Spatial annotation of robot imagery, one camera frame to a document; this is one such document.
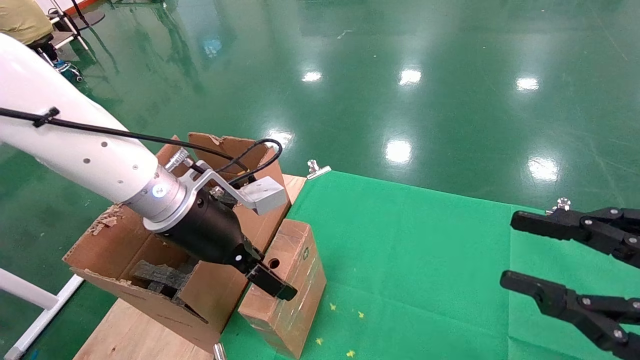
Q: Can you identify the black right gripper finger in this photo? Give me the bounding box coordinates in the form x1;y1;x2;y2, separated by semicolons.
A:
500;270;640;360
510;206;640;271

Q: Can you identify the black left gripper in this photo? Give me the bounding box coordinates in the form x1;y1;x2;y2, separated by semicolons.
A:
160;190;299;302

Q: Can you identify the small cardboard box with hole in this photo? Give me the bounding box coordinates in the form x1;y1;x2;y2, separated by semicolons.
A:
238;219;327;360

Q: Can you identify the large open cardboard carton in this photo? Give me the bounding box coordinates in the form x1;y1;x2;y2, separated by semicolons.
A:
62;132;292;353

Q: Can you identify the black foam pad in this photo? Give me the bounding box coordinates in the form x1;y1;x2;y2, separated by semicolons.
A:
132;259;194;301

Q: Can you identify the green cloth mat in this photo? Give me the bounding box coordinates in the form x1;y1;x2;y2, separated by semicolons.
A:
220;170;640;360

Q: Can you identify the black floor stand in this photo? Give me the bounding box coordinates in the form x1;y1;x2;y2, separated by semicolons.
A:
50;0;106;30

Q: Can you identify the white desk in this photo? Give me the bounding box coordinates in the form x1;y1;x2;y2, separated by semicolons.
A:
45;0;92;52

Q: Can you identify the black swivel stool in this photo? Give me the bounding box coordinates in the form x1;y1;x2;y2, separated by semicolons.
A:
26;34;84;84

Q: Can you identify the person in yellow shirt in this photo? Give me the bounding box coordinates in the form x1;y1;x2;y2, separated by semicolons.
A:
0;0;54;47

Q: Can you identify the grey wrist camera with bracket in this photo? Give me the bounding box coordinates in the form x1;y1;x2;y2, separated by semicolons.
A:
167;149;289;216

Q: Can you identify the white tube frame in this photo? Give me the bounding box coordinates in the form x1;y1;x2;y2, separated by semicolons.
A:
0;267;85;360

